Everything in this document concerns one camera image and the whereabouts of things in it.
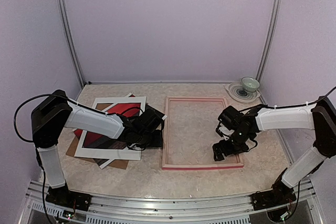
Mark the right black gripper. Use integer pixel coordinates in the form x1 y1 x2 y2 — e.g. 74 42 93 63
213 130 252 161

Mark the white photo mat border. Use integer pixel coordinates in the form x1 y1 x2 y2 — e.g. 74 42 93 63
74 97 146 161

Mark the pink wooden picture frame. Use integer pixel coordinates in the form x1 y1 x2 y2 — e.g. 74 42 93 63
162 97 244 171

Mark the red sunset sea photo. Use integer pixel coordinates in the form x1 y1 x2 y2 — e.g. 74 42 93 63
66 93 167 169

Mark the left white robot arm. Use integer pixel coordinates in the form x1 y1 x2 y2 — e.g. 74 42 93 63
31 90 166 206

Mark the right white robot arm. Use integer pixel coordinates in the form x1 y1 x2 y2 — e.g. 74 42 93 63
212 95 335 205

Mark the brown cardboard backing board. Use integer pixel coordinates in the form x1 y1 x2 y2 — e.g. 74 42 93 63
65 102 129 169

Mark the white swirl pattern plate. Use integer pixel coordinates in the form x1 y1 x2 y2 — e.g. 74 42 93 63
225 82 261 103

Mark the pale green ceramic bowl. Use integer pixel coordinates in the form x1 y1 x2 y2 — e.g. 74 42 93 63
241 77 260 92

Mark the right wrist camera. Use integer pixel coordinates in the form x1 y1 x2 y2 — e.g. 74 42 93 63
215 122 233 140

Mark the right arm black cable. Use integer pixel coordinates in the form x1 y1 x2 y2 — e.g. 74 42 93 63
241 85 336 112

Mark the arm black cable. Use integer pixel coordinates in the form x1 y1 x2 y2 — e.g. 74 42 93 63
241 85 336 112
13 93 79 143

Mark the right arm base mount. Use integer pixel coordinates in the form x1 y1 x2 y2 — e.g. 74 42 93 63
250 180 297 211

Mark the aluminium front rail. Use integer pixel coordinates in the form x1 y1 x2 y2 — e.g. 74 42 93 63
17 180 325 223

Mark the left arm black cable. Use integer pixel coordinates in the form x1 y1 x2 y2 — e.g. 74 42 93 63
13 93 79 143

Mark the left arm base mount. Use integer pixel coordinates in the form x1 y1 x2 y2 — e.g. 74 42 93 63
46 184 92 211

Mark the left aluminium corner post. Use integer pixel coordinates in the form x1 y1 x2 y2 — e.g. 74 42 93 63
57 0 86 88

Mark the aluminium corner post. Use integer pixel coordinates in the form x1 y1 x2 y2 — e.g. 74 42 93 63
57 0 86 88
256 0 281 82

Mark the right aluminium corner post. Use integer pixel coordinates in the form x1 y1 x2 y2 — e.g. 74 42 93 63
256 0 281 82

